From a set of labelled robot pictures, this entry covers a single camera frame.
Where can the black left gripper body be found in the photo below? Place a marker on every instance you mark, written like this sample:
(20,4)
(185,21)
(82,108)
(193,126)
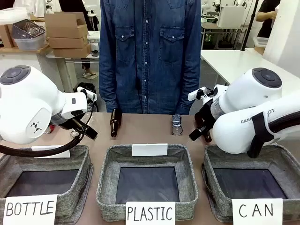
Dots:
(62,121)

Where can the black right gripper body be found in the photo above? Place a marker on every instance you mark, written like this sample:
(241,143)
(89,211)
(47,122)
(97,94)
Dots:
(206,114)

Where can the crushed black grey can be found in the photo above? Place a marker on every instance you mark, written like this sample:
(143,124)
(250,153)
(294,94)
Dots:
(177,124)

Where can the person's left forearm denim sleeve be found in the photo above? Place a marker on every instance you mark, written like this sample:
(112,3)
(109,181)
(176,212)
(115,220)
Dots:
(191,89)

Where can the person's right forearm denim sleeve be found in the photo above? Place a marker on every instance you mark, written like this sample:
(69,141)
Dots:
(107,89)

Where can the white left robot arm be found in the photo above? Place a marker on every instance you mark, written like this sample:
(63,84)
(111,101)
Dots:
(23,105)

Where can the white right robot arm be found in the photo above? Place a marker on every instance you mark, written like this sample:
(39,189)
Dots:
(243,131)

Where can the grey fabric basket labelled can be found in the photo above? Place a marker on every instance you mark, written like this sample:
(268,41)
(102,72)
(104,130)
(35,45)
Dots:
(211,178)

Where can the grey fabric basket labelled plastic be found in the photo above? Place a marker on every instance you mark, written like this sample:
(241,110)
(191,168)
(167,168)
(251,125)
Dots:
(110,164)

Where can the grey fabric basket labelled bottle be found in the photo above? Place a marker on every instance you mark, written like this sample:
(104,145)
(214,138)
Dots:
(77,187)

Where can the tilted clear plastic basket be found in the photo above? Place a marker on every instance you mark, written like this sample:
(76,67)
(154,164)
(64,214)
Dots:
(28,29)

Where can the white paper label CAN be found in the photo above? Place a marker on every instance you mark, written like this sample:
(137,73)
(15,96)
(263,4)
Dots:
(256,211)

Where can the blank white card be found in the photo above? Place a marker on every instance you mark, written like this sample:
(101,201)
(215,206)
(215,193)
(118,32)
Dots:
(150,150)
(63,154)

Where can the black backpack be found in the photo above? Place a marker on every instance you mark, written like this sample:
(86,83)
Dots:
(90,89)

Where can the white table with thick leg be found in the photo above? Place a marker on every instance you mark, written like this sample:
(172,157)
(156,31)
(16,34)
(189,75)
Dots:
(68,72)

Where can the large white table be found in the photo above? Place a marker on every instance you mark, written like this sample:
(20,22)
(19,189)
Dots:
(229,63)

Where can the flat closed cardboard box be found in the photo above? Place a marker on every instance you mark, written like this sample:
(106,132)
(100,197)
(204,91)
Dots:
(68,42)
(71,51)

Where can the white cabinet desk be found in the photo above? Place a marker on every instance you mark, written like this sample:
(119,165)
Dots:
(23,61)

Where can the person in denim shirt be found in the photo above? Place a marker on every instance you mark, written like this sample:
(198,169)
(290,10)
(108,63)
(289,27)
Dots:
(150,58)

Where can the dark background workbench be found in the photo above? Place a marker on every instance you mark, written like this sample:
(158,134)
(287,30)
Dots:
(222,35)

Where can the clear plastic storage bin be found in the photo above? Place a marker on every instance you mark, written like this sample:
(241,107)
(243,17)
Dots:
(30,43)

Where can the white paper label BOTTLE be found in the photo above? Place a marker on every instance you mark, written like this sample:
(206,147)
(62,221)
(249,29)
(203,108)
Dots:
(30,208)

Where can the open cardboard box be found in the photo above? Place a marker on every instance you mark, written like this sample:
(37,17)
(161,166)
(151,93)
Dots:
(65,23)

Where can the white box on table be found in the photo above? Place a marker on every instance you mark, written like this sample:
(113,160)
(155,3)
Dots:
(230,16)

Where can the small cardboard box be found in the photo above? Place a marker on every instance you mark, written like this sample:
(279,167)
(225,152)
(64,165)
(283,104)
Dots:
(5,35)

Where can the black tripod pole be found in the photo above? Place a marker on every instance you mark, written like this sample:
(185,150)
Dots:
(252,18)

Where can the background person with sandals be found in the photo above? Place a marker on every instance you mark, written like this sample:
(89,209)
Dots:
(77,9)

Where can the white paper label PLASTIC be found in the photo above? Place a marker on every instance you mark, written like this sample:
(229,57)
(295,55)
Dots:
(150,213)

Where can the background person in black shirt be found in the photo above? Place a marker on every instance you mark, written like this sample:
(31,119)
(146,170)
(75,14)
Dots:
(267,16)

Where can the white foam sheet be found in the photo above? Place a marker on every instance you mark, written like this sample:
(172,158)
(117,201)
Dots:
(12,15)

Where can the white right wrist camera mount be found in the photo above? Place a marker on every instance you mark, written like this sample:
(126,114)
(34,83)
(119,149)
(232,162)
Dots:
(197,93)

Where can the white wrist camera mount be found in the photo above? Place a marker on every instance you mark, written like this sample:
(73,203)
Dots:
(85,92)
(197,93)

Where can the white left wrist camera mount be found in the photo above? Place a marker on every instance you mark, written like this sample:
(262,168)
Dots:
(85,92)

